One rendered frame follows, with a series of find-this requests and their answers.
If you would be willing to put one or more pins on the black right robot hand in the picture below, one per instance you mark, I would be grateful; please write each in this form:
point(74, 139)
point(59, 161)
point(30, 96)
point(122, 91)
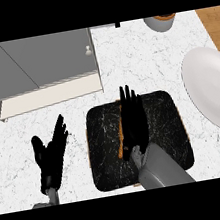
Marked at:
point(134, 125)

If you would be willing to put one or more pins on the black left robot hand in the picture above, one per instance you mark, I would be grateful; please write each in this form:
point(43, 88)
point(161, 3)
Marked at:
point(50, 155)

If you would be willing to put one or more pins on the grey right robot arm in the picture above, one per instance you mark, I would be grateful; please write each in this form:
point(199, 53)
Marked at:
point(158, 166)

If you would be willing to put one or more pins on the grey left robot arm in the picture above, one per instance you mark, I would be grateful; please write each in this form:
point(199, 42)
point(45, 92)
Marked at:
point(50, 198)

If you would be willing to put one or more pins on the black marbled tray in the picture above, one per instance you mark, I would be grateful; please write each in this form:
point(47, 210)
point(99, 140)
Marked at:
point(108, 149)

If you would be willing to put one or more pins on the white round plate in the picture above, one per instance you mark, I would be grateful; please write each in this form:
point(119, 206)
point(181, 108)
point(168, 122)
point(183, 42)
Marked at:
point(213, 89)

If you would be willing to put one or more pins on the white cabinet knob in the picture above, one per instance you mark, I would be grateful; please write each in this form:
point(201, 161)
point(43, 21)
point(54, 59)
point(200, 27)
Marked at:
point(88, 51)

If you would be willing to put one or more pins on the grey cabinet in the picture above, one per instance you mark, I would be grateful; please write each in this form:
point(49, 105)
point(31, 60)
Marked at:
point(34, 67)

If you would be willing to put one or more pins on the small black object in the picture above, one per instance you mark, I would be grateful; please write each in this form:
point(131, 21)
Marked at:
point(117, 24)

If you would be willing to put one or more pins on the grey pot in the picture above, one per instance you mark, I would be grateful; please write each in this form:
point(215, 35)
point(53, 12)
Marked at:
point(160, 22)

